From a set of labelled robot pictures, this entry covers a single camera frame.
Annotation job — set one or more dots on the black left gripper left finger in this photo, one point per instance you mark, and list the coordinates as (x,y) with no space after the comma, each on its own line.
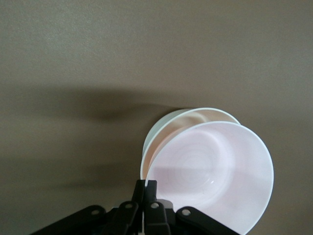
(127,215)

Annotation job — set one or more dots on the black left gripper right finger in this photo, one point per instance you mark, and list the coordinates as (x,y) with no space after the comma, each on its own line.
(159,215)

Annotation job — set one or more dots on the pink plastic bowl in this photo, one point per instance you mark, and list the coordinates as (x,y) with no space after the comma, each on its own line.
(210,176)

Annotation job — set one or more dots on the white plastic bowl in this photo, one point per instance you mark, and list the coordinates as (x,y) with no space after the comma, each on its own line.
(166,127)

